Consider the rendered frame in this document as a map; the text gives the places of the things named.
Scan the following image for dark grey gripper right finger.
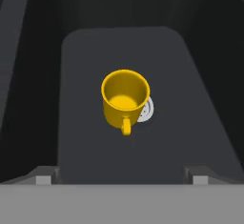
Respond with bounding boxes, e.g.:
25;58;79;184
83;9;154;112
183;165;244;186

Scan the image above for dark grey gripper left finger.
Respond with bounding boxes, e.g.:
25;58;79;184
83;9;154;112
0;165;61;186

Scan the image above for white sink drain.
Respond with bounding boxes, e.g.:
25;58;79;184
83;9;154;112
135;95;155;124

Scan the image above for dark grey sink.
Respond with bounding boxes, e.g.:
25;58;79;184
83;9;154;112
0;0;244;186

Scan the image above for yellow mug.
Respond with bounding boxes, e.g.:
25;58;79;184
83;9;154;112
100;69;152;137

